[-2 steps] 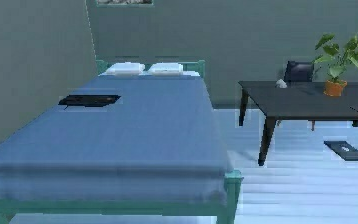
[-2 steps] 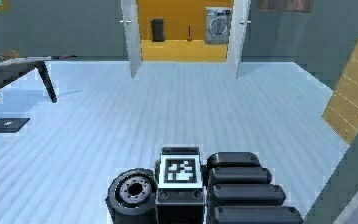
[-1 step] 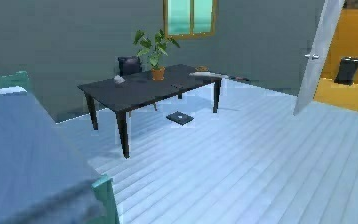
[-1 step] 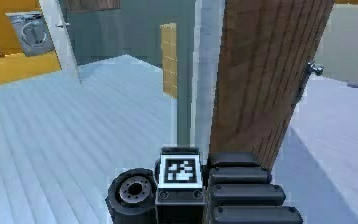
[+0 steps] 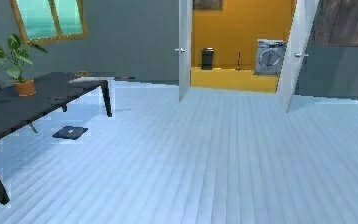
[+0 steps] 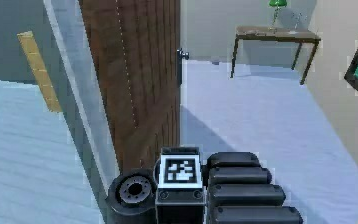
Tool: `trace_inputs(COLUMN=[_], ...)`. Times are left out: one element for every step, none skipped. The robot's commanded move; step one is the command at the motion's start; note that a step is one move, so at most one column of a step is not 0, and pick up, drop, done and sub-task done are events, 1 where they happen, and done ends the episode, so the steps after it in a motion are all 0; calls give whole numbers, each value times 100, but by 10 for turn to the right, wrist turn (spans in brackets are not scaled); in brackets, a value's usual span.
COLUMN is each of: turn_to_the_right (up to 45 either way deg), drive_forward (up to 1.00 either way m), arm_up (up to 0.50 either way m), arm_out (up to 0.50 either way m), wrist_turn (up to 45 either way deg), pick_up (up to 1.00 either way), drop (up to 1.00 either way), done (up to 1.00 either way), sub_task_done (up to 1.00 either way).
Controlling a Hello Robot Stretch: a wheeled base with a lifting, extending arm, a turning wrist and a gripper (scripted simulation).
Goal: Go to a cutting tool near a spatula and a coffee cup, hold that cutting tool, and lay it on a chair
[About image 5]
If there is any black bin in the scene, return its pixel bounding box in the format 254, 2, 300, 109
200, 47, 215, 71

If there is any white room door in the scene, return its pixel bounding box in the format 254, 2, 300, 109
177, 0, 194, 102
276, 0, 321, 114

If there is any grey flat plate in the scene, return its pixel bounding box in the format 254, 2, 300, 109
68, 76, 109, 84

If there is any grey washing machine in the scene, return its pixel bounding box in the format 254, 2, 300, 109
254, 38, 287, 76

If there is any dark blue flat square object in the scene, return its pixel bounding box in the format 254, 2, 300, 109
51, 125, 89, 141

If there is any black table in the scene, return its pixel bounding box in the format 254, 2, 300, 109
0, 71, 114, 206

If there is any wooden framed window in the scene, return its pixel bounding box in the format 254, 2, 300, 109
9, 0, 89, 45

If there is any green house plant orange pot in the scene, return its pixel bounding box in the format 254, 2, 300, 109
0, 32, 49, 98

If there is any brown framed wall picture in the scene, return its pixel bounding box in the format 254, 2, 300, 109
192, 0, 224, 11

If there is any dark framed wall picture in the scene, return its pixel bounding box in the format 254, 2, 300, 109
311, 0, 358, 47

